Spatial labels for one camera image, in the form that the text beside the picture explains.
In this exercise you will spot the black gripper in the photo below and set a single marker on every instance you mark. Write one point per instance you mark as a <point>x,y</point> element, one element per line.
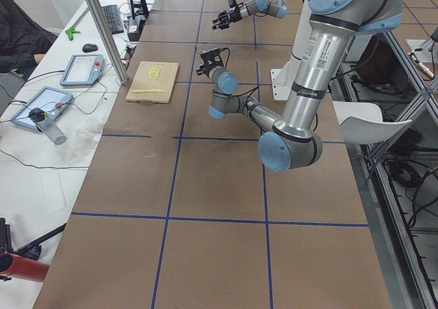
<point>204,68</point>
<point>233,15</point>

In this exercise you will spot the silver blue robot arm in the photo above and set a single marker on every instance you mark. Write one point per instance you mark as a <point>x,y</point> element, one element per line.
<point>275,8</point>
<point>288,141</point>

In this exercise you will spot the wooden cutting board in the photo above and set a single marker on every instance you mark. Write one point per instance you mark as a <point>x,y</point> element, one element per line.
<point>168,72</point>

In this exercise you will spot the yellow plastic knife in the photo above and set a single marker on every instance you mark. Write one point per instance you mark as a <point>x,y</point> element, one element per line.
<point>143,91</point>

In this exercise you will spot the black keyboard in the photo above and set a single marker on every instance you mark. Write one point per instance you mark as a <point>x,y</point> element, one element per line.
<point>113,19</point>

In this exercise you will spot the black computer mouse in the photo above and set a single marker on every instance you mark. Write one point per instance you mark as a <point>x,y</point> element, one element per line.
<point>89,47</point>

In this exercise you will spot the upper teach pendant tablet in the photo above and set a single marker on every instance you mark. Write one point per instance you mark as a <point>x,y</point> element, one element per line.
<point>82,70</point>

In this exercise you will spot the teach pendant tablet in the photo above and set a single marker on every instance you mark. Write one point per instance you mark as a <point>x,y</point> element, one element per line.
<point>52,101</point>
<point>82,70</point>

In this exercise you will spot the green plastic clamp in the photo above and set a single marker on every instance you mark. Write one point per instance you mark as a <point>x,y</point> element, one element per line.
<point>70,32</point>

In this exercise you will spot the lower teach pendant tablet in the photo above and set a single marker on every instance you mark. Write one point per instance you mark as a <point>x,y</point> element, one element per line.
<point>52,101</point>

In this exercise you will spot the clear water bottle black cap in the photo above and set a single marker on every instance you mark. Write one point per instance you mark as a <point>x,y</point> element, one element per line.
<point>44,123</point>

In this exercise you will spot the white plastic chair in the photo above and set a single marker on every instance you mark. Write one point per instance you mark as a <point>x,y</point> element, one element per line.
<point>362,123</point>

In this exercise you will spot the person in black jacket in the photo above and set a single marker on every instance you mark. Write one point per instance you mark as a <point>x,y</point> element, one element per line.
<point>23,42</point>

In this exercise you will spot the red cylinder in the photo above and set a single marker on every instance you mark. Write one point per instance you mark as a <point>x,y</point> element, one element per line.
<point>15,266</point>

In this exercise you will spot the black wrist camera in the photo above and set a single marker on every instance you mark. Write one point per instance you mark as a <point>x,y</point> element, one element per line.
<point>211,54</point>
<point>232,3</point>

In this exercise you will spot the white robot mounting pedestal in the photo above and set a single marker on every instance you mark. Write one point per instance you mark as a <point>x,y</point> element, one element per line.
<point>284,83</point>

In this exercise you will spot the aluminium frame post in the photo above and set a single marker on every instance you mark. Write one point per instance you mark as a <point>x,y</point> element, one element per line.
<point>107,38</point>

